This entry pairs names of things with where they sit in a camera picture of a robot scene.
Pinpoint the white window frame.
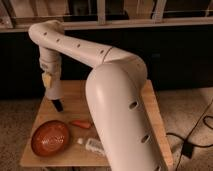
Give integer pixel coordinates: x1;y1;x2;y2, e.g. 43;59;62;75
0;0;213;32

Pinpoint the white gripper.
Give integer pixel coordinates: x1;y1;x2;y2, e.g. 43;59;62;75
38;58;64;113

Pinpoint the black power adapter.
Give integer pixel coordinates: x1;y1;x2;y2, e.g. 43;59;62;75
181;141;194;159

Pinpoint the brown ceramic bowl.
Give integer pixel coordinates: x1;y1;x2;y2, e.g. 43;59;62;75
31;120;70;157

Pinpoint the orange carrot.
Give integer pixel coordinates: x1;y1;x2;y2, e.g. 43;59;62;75
71;120;92;129

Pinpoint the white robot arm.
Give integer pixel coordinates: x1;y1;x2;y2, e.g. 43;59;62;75
28;20;168;171

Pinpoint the black power cable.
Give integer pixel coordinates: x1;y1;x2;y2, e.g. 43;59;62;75
166;101;213;171

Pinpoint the small white eraser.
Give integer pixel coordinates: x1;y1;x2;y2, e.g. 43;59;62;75
77;138;84;145

